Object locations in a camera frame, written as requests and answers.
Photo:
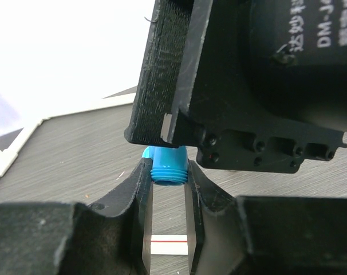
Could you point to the blue plastic faucet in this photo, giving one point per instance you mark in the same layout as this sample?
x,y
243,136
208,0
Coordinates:
x,y
170,165

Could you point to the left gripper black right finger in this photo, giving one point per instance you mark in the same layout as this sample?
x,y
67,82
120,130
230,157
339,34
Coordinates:
x,y
262,235

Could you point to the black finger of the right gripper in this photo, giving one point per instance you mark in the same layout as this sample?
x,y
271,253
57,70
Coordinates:
x,y
159,71

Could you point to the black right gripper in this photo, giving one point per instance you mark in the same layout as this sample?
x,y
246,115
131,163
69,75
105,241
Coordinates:
x,y
263,84

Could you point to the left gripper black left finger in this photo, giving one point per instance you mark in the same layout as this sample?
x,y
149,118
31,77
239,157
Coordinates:
x,y
110,236

